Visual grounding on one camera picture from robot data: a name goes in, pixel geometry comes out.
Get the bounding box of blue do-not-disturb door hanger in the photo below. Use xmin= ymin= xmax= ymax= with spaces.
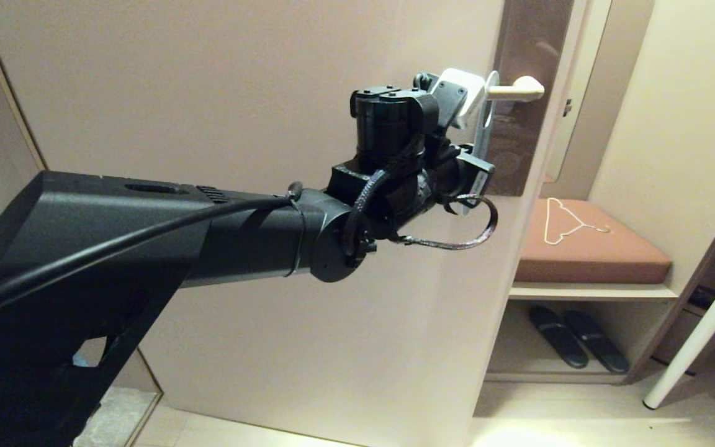
xmin=462 ymin=70 xmax=501 ymax=215

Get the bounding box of beige room door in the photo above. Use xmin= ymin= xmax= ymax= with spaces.
xmin=0 ymin=0 xmax=577 ymax=447

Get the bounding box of brown metal lock plate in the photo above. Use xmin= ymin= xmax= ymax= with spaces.
xmin=485 ymin=0 xmax=575 ymax=197

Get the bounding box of brown seat cushion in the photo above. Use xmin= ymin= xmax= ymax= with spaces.
xmin=515 ymin=199 xmax=672 ymax=286

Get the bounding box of black slipper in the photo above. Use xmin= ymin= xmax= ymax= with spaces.
xmin=564 ymin=310 xmax=630 ymax=376
xmin=529 ymin=306 xmax=589 ymax=370

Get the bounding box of white table leg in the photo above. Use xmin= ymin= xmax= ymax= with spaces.
xmin=642 ymin=208 xmax=715 ymax=412

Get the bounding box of black braided sleeve cable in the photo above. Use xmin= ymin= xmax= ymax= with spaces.
xmin=342 ymin=168 xmax=498 ymax=251

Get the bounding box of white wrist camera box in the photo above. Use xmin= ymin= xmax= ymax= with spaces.
xmin=432 ymin=68 xmax=488 ymax=130

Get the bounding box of white wire clothes hanger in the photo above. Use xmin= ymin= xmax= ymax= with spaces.
xmin=543 ymin=198 xmax=610 ymax=247

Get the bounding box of brass lever door handle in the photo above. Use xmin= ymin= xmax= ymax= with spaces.
xmin=488 ymin=76 xmax=545 ymax=102

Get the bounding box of black smooth arm cable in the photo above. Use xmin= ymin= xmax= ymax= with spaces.
xmin=0 ymin=192 xmax=304 ymax=330

